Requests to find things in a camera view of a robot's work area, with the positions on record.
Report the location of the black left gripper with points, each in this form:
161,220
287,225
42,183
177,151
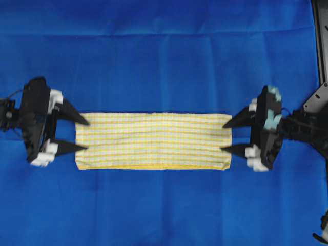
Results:
38,102

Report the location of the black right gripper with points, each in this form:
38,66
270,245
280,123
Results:
265,113

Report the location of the yellow checked towel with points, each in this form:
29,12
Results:
154,141

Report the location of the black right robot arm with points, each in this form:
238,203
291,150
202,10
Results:
307,124

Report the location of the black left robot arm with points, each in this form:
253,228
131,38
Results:
10,114

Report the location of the blue table cloth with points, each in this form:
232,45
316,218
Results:
161,56

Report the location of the black table frame rail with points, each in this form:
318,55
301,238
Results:
320,20

